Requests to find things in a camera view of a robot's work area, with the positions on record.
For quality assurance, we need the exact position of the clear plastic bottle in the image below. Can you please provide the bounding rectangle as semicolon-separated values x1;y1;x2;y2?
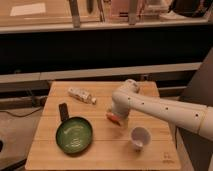
68;87;97;105

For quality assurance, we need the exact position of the green frying pan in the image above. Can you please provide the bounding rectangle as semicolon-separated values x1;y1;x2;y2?
55;103;93;155

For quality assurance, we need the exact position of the black cable on floor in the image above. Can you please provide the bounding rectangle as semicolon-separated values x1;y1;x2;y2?
0;106;44;118

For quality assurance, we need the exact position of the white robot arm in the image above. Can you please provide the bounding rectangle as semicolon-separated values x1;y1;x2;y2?
107;79;213;141

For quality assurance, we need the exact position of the white ceramic cup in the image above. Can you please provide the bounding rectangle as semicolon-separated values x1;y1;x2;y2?
130;127;151;151

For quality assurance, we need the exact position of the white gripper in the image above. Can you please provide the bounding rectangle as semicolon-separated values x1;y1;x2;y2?
111;103;130;128

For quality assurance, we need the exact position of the white paper sheet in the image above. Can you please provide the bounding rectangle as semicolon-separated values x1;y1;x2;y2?
10;3;46;16

